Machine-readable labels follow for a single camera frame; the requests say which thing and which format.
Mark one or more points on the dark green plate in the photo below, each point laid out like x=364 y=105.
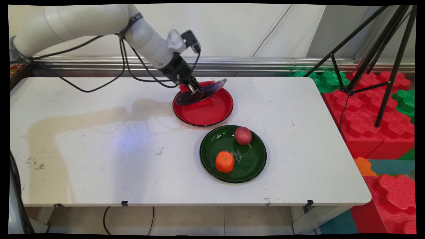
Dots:
x=247 y=166

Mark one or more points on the toy watermelon slice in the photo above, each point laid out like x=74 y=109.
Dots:
x=183 y=88

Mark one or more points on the black tripod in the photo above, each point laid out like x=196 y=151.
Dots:
x=382 y=49

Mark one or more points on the large red foam block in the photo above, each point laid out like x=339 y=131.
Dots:
x=365 y=119

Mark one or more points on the purple toy eggplant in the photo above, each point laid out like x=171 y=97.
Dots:
x=214 y=88

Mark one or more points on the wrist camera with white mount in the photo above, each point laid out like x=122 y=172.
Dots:
x=186 y=39

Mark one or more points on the dark basket with toys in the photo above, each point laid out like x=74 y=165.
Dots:
x=18 y=74

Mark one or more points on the orange foam block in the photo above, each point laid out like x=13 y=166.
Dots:
x=364 y=167

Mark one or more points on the green foam block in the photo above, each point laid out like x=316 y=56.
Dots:
x=405 y=104
x=327 y=79

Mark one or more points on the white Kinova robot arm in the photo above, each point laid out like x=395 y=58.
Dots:
x=83 y=21

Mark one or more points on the red plate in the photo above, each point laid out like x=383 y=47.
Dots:
x=207 y=111

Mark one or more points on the orange toy tangerine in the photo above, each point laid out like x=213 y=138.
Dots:
x=224 y=161

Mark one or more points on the aluminium wall rail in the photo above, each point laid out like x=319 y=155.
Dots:
x=265 y=63

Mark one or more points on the white table leg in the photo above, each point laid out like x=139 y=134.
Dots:
x=315 y=219

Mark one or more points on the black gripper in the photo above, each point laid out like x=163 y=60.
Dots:
x=179 y=71

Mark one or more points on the teal foam mat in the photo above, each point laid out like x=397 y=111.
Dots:
x=391 y=166

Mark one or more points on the red toy apple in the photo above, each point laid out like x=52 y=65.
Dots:
x=243 y=135

